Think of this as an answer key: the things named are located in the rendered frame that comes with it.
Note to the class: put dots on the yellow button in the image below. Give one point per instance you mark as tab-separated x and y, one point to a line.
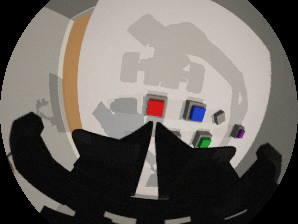
177	134

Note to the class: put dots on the blue button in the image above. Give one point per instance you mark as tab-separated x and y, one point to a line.
194	111

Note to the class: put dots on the purple button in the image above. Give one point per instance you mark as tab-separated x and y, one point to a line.
238	131

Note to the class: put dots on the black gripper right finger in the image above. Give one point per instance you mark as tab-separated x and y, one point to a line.
174	159

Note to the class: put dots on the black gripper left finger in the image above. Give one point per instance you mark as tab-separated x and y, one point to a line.
127	153

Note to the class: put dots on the red button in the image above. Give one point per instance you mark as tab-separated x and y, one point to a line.
155	105

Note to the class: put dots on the green button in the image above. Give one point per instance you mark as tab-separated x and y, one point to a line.
202	139

